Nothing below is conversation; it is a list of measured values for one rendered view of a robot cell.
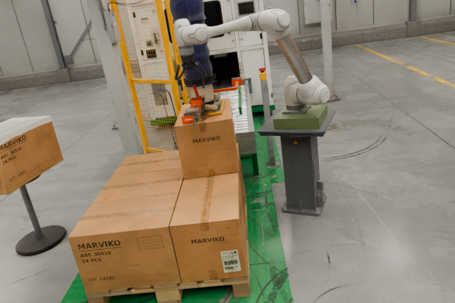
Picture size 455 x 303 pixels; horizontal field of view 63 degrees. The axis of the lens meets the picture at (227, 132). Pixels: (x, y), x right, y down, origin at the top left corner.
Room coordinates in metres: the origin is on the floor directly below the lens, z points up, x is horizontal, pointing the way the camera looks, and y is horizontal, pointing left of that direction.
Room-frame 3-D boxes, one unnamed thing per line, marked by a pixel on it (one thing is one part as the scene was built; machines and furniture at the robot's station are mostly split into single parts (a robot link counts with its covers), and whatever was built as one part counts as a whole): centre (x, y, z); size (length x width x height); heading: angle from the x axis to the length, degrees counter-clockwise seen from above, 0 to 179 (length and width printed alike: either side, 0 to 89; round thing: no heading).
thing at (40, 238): (2.77, 1.70, 0.31); 0.40 x 0.40 x 0.62
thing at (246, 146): (3.07, 0.11, 0.48); 0.70 x 0.03 x 0.15; 86
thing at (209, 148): (2.70, 0.15, 0.74); 0.60 x 0.40 x 0.40; 178
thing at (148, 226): (2.43, 0.46, 0.34); 1.20 x 1.00 x 0.40; 176
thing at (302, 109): (2.75, -0.56, 0.86); 0.22 x 0.18 x 0.06; 148
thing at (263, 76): (3.60, -0.43, 0.50); 0.07 x 0.07 x 1.00; 86
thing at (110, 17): (3.88, 0.97, 1.62); 0.20 x 0.05 x 0.30; 176
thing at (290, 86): (2.72, -0.56, 1.00); 0.18 x 0.16 x 0.22; 29
